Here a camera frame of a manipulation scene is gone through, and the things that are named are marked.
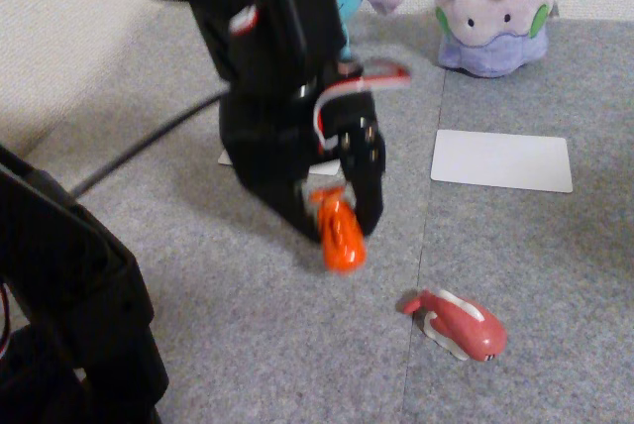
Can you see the orange shrimp sushi toy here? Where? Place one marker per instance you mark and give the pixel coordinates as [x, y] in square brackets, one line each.
[339, 236]

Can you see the red tuna sushi toy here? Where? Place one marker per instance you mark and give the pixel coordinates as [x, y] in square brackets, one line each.
[465, 330]

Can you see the purple Goomy plush toy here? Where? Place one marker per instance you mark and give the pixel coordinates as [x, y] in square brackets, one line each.
[495, 23]

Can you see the white rectangular card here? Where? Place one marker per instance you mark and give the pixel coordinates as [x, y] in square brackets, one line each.
[500, 161]
[324, 169]

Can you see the grey carpet tile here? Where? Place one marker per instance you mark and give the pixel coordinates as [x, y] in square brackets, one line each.
[247, 335]
[545, 270]

